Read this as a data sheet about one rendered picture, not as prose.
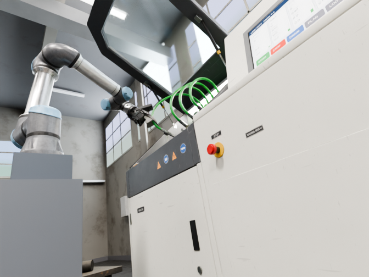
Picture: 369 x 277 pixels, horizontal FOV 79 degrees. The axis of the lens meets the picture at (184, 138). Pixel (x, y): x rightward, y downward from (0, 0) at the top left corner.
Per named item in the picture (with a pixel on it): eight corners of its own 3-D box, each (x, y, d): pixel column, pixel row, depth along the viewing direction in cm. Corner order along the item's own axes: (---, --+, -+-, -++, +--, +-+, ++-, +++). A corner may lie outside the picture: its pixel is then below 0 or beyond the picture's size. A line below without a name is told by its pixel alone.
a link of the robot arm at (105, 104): (108, 93, 134) (122, 94, 144) (97, 101, 140) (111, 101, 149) (112, 105, 134) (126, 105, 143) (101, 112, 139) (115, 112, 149)
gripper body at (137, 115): (141, 127, 144) (128, 119, 148) (150, 118, 147) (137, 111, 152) (138, 120, 137) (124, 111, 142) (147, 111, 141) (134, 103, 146)
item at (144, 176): (129, 197, 129) (128, 170, 135) (137, 197, 132) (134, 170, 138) (194, 165, 84) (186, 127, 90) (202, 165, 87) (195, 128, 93)
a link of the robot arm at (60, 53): (58, 28, 108) (135, 88, 139) (48, 41, 113) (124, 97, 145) (49, 42, 101) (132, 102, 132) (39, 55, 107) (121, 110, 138)
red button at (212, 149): (206, 159, 73) (202, 144, 75) (214, 159, 75) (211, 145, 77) (216, 154, 69) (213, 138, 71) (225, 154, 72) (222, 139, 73)
